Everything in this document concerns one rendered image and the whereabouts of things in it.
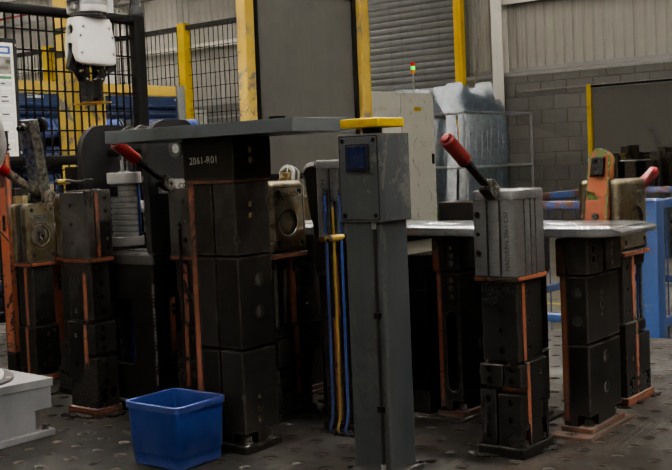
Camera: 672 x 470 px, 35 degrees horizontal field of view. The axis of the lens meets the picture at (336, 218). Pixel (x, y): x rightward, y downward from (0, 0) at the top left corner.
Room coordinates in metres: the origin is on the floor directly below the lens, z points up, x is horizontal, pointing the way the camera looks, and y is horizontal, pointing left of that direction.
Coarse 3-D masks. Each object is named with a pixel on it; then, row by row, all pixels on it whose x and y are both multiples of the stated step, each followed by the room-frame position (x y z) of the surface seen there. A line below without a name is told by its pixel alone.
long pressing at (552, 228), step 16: (416, 224) 1.71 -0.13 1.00; (432, 224) 1.73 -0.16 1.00; (448, 224) 1.71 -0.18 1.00; (464, 224) 1.66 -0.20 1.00; (544, 224) 1.61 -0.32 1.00; (560, 224) 1.59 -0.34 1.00; (576, 224) 1.58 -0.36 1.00; (592, 224) 1.54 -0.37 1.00; (608, 224) 1.52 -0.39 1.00; (624, 224) 1.51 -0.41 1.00; (640, 224) 1.53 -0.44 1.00
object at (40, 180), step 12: (24, 120) 2.09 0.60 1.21; (36, 120) 2.09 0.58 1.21; (24, 132) 2.08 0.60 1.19; (36, 132) 2.09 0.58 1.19; (24, 144) 2.10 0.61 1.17; (36, 144) 2.09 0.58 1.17; (36, 156) 2.09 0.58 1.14; (36, 168) 2.09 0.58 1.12; (36, 180) 2.10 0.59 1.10; (48, 180) 2.11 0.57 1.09
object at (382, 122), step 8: (344, 120) 1.36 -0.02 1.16; (352, 120) 1.35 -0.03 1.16; (360, 120) 1.35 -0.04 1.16; (368, 120) 1.34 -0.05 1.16; (376, 120) 1.33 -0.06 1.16; (384, 120) 1.34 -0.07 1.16; (392, 120) 1.36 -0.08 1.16; (400, 120) 1.37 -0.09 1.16; (344, 128) 1.36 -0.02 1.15; (352, 128) 1.36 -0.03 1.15; (360, 128) 1.37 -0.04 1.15; (368, 128) 1.36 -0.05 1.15; (376, 128) 1.36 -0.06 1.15
